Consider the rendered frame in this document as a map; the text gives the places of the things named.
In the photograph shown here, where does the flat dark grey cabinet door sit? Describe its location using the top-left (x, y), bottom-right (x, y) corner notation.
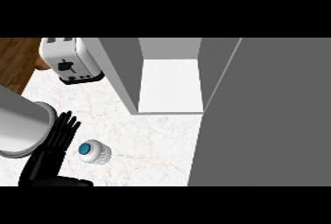
top-left (186, 37), bottom-right (331, 187)

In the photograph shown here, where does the white toaster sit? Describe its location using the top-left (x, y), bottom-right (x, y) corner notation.
top-left (36, 37), bottom-right (106, 86)

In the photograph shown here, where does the grey open cabinet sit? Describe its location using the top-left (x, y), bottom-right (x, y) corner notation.
top-left (79, 37), bottom-right (243, 116)

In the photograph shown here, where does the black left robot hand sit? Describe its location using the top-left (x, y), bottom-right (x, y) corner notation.
top-left (16, 110), bottom-right (94, 187)

